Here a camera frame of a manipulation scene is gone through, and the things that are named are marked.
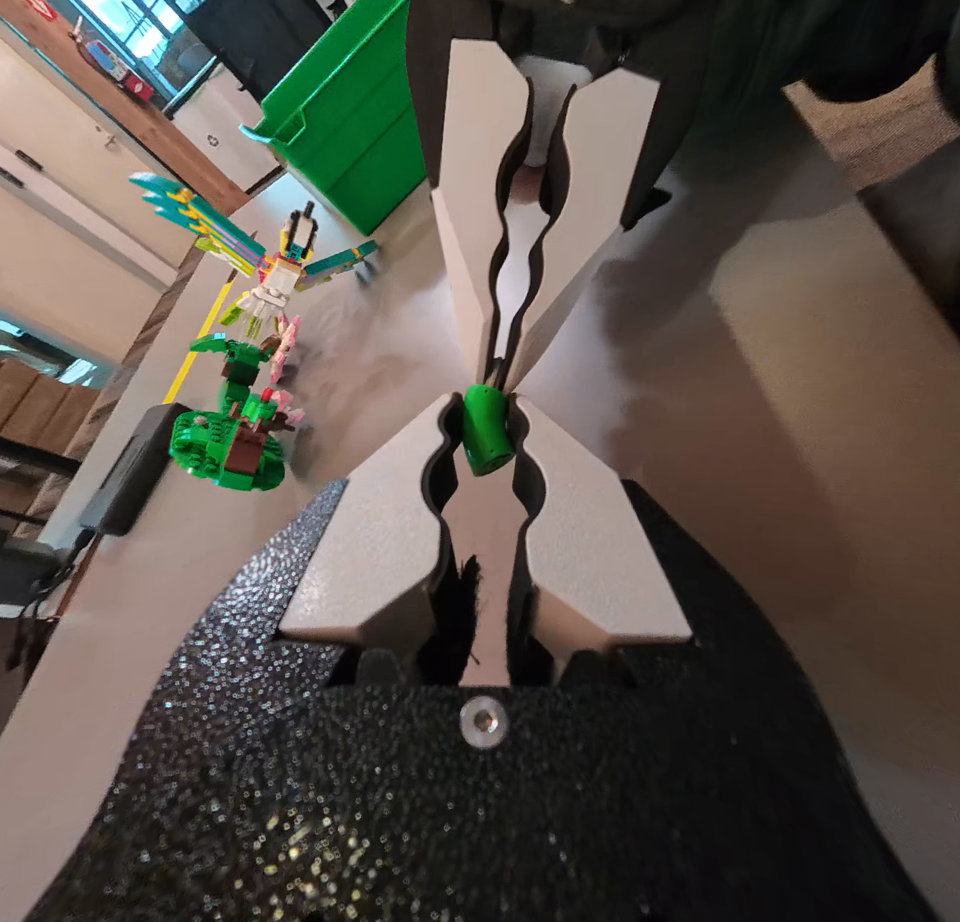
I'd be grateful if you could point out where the lego hummingbird flower model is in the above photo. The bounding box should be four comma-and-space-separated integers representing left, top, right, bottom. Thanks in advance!
127, 172, 380, 491

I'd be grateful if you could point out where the brown cardboard box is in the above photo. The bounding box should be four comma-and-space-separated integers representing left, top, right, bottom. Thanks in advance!
0, 359, 102, 458

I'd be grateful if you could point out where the green plastic bin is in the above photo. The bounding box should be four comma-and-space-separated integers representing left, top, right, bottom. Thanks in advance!
240, 0, 436, 236

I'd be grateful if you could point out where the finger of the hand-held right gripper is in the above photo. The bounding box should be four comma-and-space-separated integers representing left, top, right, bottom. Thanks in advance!
429, 37, 535, 386
498, 67, 663, 396

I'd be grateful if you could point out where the black power cable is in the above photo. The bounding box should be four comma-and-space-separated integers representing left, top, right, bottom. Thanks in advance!
7, 528, 99, 668

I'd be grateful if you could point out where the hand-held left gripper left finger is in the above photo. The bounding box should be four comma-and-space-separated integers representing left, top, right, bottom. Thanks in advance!
279, 391, 465, 651

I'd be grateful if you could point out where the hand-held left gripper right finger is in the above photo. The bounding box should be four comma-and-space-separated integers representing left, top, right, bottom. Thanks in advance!
511, 394, 694, 664

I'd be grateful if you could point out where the green lego piece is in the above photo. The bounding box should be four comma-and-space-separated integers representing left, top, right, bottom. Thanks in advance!
459, 383, 519, 479

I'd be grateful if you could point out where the white drawer cabinet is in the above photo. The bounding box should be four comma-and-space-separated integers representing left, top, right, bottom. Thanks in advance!
0, 22, 196, 293

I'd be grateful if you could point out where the black power adapter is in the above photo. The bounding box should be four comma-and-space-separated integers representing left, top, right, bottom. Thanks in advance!
78, 403, 196, 539

